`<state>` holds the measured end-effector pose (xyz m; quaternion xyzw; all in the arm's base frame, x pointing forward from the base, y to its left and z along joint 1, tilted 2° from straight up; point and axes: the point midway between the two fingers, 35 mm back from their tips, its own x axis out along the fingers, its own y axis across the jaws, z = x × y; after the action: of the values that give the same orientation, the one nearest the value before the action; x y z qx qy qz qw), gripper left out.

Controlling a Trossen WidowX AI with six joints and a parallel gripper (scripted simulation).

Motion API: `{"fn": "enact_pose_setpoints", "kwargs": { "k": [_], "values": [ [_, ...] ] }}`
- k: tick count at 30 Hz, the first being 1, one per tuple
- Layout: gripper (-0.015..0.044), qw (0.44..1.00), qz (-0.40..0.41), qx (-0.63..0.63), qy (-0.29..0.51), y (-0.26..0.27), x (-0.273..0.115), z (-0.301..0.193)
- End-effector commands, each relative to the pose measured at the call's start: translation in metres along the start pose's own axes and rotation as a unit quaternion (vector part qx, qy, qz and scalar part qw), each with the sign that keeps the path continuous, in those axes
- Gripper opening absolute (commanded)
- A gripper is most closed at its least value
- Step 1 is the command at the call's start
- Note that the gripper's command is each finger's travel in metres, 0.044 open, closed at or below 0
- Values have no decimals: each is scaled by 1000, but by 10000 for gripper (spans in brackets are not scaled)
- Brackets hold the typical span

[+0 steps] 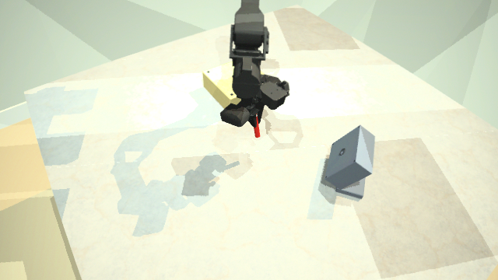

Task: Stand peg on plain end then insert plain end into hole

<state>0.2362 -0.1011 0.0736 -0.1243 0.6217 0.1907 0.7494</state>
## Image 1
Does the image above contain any red peg with white band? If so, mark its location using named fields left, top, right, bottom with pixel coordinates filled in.
left=254, top=114, right=260, bottom=138

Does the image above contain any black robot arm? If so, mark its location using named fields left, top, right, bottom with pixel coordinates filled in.
left=229, top=0, right=290, bottom=110

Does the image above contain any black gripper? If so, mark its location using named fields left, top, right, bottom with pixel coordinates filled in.
left=220, top=74, right=281, bottom=128

